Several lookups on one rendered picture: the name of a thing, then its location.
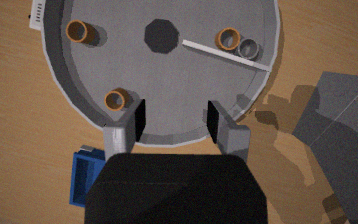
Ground bronze bushing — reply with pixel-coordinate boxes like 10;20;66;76
104;88;129;111
215;27;240;50
66;20;95;43

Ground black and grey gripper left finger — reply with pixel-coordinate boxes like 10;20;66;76
103;99;146;162

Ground blue open crate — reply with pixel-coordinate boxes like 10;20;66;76
69;145;106;208

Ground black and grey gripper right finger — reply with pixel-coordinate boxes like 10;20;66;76
206;101;251;164

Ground grey metal bushing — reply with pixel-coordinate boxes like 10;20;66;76
232;37;259;59

